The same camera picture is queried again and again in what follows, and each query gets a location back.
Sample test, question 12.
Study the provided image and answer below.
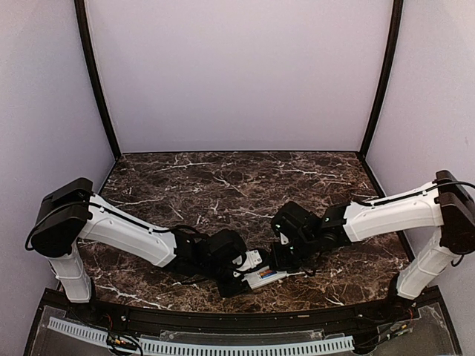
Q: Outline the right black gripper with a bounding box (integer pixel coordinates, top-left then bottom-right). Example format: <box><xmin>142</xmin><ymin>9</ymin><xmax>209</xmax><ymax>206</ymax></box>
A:
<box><xmin>269</xmin><ymin>233</ymin><xmax>318</xmax><ymax>271</ymax></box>

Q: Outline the white remote control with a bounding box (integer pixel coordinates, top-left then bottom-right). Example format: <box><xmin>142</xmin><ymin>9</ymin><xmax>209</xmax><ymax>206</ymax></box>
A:
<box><xmin>244</xmin><ymin>269</ymin><xmax>287</xmax><ymax>290</ymax></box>

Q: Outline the blue battery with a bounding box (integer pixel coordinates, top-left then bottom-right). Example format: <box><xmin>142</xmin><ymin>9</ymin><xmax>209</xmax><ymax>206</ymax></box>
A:
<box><xmin>260</xmin><ymin>273</ymin><xmax>275</xmax><ymax>279</ymax></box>

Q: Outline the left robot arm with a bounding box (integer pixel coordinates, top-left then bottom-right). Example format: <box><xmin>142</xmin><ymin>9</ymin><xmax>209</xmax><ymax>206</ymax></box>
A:
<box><xmin>25</xmin><ymin>178</ymin><xmax>262</xmax><ymax>323</ymax></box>

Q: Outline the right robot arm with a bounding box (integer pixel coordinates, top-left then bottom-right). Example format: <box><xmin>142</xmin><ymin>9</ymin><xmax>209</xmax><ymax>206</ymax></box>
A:
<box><xmin>270</xmin><ymin>170</ymin><xmax>474</xmax><ymax>322</ymax></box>

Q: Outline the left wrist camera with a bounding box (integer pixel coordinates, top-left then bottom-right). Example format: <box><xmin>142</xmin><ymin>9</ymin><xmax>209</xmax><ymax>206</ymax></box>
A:
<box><xmin>231</xmin><ymin>248</ymin><xmax>270</xmax><ymax>277</ymax></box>

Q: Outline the white slotted cable duct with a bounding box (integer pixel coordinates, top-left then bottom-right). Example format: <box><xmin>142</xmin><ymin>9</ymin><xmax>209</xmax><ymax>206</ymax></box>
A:
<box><xmin>47</xmin><ymin>317</ymin><xmax>354</xmax><ymax>355</ymax></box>

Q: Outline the black front rail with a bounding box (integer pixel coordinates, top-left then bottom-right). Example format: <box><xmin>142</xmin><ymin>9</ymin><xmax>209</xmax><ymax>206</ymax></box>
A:
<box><xmin>41</xmin><ymin>289</ymin><xmax>419</xmax><ymax>334</ymax></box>

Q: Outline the right black frame post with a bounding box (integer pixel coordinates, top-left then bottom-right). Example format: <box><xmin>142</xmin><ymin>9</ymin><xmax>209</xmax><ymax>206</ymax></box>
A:
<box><xmin>358</xmin><ymin>0</ymin><xmax>404</xmax><ymax>161</ymax></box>

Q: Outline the black frame post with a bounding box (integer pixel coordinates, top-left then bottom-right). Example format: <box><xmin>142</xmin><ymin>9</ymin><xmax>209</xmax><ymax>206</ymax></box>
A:
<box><xmin>358</xmin><ymin>0</ymin><xmax>404</xmax><ymax>161</ymax></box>
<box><xmin>73</xmin><ymin>0</ymin><xmax>122</xmax><ymax>160</ymax></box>

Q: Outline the left black frame post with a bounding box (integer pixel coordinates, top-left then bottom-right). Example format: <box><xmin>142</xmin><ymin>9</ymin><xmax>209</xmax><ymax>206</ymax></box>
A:
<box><xmin>73</xmin><ymin>0</ymin><xmax>122</xmax><ymax>160</ymax></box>

